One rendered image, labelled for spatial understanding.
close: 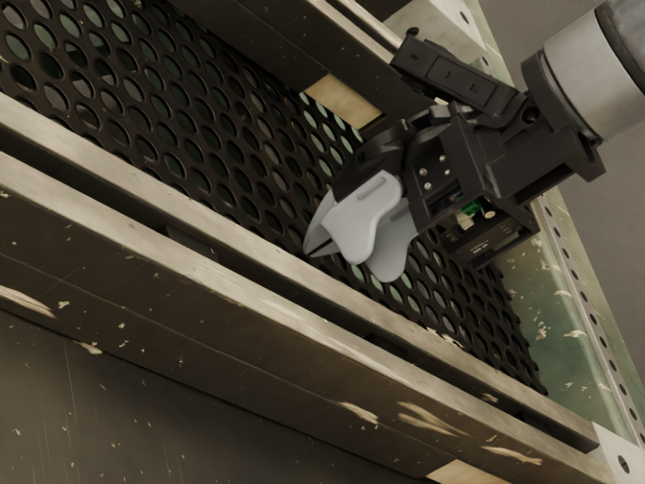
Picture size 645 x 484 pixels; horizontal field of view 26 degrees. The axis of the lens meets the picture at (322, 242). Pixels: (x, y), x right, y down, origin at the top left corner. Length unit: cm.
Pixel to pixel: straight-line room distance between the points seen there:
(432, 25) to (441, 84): 47
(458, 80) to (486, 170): 8
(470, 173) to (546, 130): 5
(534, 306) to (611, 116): 47
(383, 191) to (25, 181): 35
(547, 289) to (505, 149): 44
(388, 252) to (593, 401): 36
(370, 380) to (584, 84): 22
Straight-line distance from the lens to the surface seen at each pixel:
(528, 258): 133
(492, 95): 90
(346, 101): 117
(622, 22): 85
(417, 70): 95
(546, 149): 86
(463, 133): 88
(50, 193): 64
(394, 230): 95
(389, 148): 90
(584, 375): 126
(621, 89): 85
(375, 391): 83
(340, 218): 93
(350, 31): 111
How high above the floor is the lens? 198
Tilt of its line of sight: 55 degrees down
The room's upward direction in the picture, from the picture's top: straight up
